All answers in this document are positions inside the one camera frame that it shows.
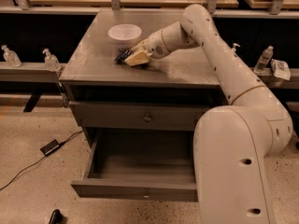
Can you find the black object on floor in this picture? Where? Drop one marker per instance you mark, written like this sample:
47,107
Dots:
56,217

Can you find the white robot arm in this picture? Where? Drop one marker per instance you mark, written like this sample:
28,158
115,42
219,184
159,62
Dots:
231,141

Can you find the white ceramic bowl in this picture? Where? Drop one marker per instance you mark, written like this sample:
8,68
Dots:
125,35

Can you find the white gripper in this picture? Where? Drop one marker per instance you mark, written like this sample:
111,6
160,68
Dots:
154,47

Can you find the sanitizer pump bottle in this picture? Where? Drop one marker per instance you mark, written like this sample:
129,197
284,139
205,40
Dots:
51,61
234,48
10,57

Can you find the crumpled white packet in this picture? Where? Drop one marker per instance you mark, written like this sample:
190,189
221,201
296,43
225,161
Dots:
280,69

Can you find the black power adapter brick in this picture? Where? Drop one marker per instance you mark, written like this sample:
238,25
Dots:
50,147

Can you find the far left sanitizer pump bottle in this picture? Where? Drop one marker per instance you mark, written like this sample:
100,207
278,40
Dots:
10,57

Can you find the open grey middle drawer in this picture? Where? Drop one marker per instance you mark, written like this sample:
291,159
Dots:
139,165

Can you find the right sanitizer pump bottle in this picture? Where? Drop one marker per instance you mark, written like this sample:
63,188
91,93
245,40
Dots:
234,48

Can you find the closed grey top drawer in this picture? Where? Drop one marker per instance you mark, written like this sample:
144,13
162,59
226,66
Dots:
137,116

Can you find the grey wooden drawer cabinet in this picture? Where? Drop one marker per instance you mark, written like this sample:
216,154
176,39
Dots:
184,78

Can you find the blue rxbar blueberry wrapper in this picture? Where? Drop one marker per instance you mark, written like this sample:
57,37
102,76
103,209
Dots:
123,55

